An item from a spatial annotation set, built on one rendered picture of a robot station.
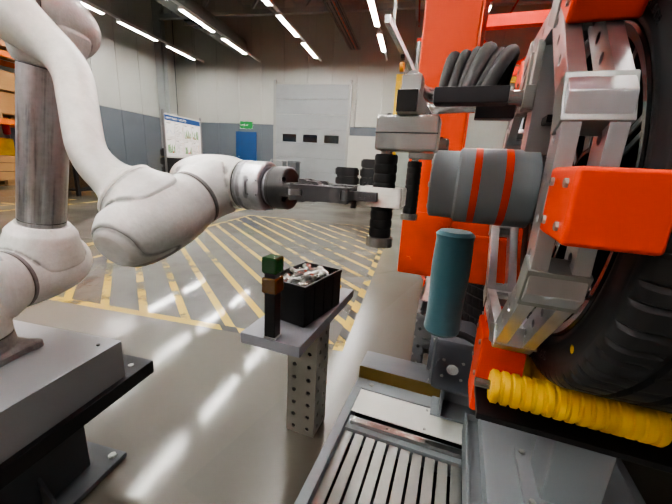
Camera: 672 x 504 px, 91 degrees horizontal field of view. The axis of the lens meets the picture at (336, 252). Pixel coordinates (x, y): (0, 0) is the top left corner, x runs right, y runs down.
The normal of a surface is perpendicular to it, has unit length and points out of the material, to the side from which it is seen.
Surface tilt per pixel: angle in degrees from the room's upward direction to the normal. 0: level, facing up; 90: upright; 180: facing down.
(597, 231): 90
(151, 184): 39
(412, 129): 90
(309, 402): 90
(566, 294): 90
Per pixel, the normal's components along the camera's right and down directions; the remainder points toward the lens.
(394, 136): -0.35, 0.22
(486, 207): -0.34, 0.62
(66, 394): 0.97, 0.11
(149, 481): 0.05, -0.97
